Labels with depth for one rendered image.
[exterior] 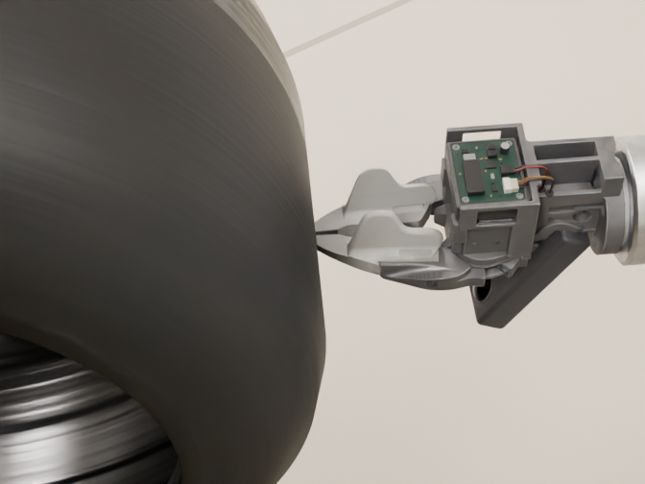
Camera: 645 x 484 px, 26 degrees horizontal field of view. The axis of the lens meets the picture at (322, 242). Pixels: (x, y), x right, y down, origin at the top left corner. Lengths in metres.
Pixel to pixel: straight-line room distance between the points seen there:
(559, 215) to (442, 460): 1.25
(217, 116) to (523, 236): 0.27
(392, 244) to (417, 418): 1.27
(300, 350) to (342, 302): 1.51
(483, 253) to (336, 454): 1.25
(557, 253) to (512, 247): 0.04
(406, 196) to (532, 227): 0.10
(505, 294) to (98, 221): 0.41
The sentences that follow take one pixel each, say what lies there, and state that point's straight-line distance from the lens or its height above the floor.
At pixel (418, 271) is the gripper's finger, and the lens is 0.96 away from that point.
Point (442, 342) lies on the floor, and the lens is 2.29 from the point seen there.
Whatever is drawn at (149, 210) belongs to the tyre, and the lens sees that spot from 0.69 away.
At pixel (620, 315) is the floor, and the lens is 2.36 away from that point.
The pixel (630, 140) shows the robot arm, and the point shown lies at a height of 1.21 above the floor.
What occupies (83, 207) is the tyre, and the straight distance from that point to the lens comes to 0.68.
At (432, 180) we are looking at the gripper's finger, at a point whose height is 1.15.
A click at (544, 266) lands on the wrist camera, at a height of 1.13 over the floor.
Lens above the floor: 1.93
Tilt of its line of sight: 54 degrees down
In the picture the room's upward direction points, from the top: straight up
